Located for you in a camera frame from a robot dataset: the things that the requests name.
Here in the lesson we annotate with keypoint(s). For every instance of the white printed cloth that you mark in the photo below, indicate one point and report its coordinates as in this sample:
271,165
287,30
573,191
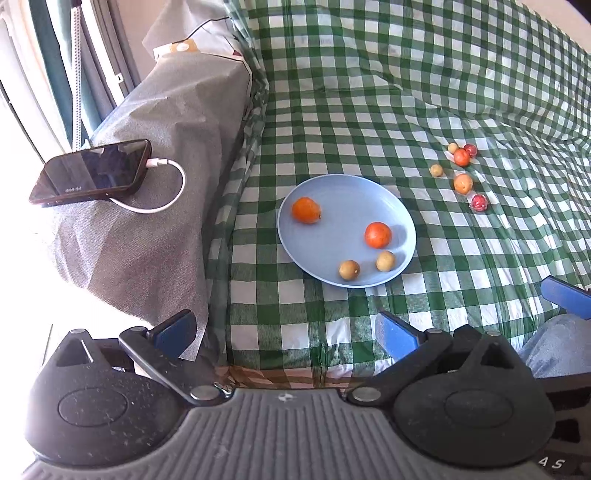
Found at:
207,37

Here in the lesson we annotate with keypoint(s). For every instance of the red ball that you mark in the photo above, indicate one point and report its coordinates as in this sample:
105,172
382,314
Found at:
470,149
479,202

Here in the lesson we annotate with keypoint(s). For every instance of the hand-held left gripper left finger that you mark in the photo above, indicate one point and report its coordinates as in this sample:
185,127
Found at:
175,331

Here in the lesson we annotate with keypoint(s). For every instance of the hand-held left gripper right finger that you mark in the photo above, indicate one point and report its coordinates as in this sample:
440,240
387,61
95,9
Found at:
397,333

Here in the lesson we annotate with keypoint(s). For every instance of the black smartphone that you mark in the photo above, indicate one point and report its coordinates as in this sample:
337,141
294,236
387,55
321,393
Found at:
92,170

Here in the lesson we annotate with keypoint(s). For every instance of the teal curtain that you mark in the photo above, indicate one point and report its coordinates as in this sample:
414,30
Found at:
69,69

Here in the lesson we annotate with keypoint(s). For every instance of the green checked cloth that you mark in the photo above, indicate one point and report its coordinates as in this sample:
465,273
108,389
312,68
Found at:
415,92

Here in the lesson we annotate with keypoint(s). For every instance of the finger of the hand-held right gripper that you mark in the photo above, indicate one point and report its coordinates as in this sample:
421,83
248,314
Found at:
565,293

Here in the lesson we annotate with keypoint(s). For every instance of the light blue plate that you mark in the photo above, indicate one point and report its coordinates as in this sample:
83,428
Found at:
332,240

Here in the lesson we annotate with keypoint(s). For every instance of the small orange mandarin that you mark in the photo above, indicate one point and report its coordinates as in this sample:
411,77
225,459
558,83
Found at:
461,158

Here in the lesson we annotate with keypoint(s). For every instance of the grey fabric cover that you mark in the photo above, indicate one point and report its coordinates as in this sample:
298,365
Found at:
152,240

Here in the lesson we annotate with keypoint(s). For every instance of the pale orange mandarin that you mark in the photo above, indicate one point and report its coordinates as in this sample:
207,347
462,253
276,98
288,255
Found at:
463,183

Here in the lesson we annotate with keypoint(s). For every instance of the person's leg in jeans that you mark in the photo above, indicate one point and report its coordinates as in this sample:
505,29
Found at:
556,344

